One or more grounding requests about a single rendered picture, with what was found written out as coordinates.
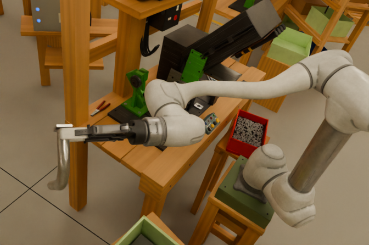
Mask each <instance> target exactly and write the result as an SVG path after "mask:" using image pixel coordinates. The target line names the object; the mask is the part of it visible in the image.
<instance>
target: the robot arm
mask: <svg viewBox="0 0 369 245"><path fill-rule="evenodd" d="M311 88H314V89H315V90H317V91H319V92H320V93H321V94H323V95H324V96H325V97H326V107H325V119H324V120H323V122H322V124H321V125H320V127H319V128H318V130H317V131H316V133H315V135H314V136H313V138H312V140H311V141H310V143H309V144H308V146H307V148H306V149H305V151H304V152H303V154H302V156H301V157H300V159H299V160H298V162H297V164H296V166H295V167H294V169H293V170H292V171H290V172H289V171H288V168H287V165H286V156H285V155H284V152H283V150H281V149H280V147H278V146H277V145H274V144H265V145H263V146H260V147H258V148H257V149H256V150H255V151H253V153H252V154H251V156H250V157H249V159H248V160H247V162H246V164H241V165H240V171H239V174H238V177H237V181H236V183H235V184H234V185H233V189H234V190H236V191H240V192H242V193H245V194H247V195H249V196H251V197H253V198H255V199H257V200H259V201H260V202H261V203H263V204H266V203H267V201H268V202H269V204H270V205H271V206H272V208H273V210H274V211H275V212H276V214H277V215H278V216H279V217H280V218H281V220H283V221H284V222H285V223H286V224H287V225H289V226H291V227H294V228H296V229H298V228H301V227H303V226H305V225H307V224H309V223H310V222H312V221H313V220H314V218H315V215H316V209H315V206H314V204H313V203H314V196H315V188H314V185H315V183H316V182H317V181H318V180H319V178H320V177H321V176H322V174H323V173H324V171H325V170H326V169H327V168H328V166H329V165H330V163H331V162H332V161H333V159H334V158H335V157H336V156H337V154H338V153H339V152H340V150H341V149H342V148H343V147H344V145H345V144H346V143H347V141H348V140H349V138H350V137H351V136H352V134H354V133H357V132H359V131H365V132H369V76H368V75H367V74H366V73H365V72H363V71H362V70H360V69H358V68H356V67H355V66H353V60H352V57H351V56H350V54H349V53H348V52H346V51H344V50H340V49H333V50H327V51H323V52H320V53H316V54H313V55H311V56H309V57H306V58H304V59H303V60H301V61H299V62H297V63H296V64H294V65H292V66H291V67H290V68H288V69H287V70H285V71H284V72H282V73H280V74H279V75H277V76H276V77H274V78H272V79H269V80H266V81H259V82H241V81H195V82H189V83H184V84H180V83H177V82H166V81H164V80H160V79H155V80H152V81H151V82H150V83H149V84H148V85H147V86H146V88H145V91H144V97H145V101H146V105H147V108H148V110H149V112H150V114H151V116H152V117H145V118H143V119H142V120H130V121H129V123H125V124H112V125H92V126H91V127H90V124H89V125H87V127H69V128H60V129H59V135H60V140H69V142H81V141H83V143H84V144H86V142H106V141H111V142H115V141H116V140H118V141H123V140H124V139H126V138H127V139H128V141H129V143H130V144H131V145H139V144H142V145H144V146H146V147H149V146H167V147H183V146H189V145H192V144H195V143H198V142H200V141H201V140H202V139H203V137H204V135H205V123H204V121H203V119H201V118H199V117H197V116H195V115H193V114H189V113H188V112H187V111H185V110H184V108H186V105H187V103H188V102H189V101H190V100H191V99H193V98H195V97H199V96H217V97H229V98H241V99H270V98H276V97H280V96H284V95H287V94H291V93H296V92H301V91H306V90H309V89H311Z"/></svg>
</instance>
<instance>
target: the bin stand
mask: <svg viewBox="0 0 369 245"><path fill-rule="evenodd" d="M231 129H232V127H231V128H230V129H229V130H228V131H227V132H226V134H225V135H224V136H223V138H222V139H221V140H220V141H219V142H218V143H217V145H216V147H215V149H214V151H215V152H214V154H213V157H212V159H211V162H210V164H209V166H208V169H207V171H206V174H205V176H204V178H203V181H202V184H201V186H200V189H199V191H198V193H197V196H196V198H195V201H194V203H193V205H192V208H191V211H190V212H191V213H192V214H194V215H196V213H197V212H198V210H199V208H200V205H201V203H202V201H203V199H204V196H205V194H206V192H207V190H208V191H210V192H212V191H213V189H214V188H215V186H216V184H217V181H218V179H219V177H220V175H221V173H222V171H223V168H224V166H225V164H226V162H227V159H228V157H229V156H230V157H232V158H234V159H235V160H237V159H238V157H239V156H238V155H235V154H233V153H230V152H227V151H226V146H227V142H228V139H229V136H230V133H231ZM269 140H270V137H268V136H266V141H265V144H267V143H268V142H269ZM215 224H217V225H219V226H220V224H221V223H219V222H218V221H216V222H215Z"/></svg>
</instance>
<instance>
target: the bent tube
mask: <svg viewBox="0 0 369 245"><path fill-rule="evenodd" d="M69 127H72V124H56V126H55V128H54V129H53V132H57V147H58V171H57V179H56V180H52V181H49V183H48V185H47V187H48V188H49V189H50V190H57V191H61V190H63V189H64V188H65V187H66V186H67V184H68V180H69V173H70V142H69V140H60V135H59V129H60V128H69Z"/></svg>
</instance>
